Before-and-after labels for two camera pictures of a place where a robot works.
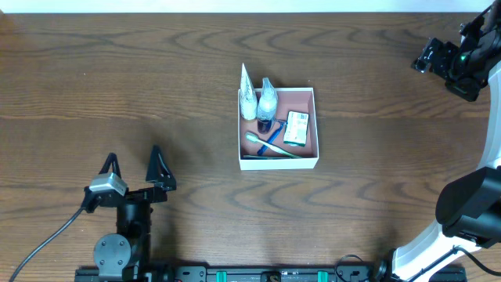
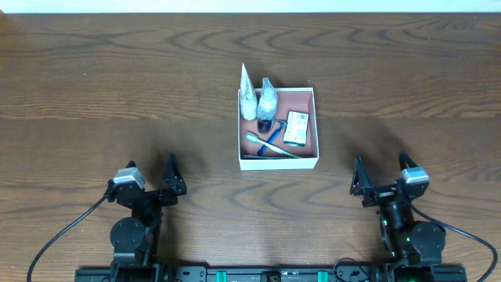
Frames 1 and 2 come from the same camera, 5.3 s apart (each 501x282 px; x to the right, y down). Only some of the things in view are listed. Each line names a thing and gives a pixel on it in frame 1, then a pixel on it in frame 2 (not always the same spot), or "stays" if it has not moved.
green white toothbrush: [254, 138] stays
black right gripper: [433, 55] → [383, 193]
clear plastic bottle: [267, 109] stays
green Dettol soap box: [296, 128] stays
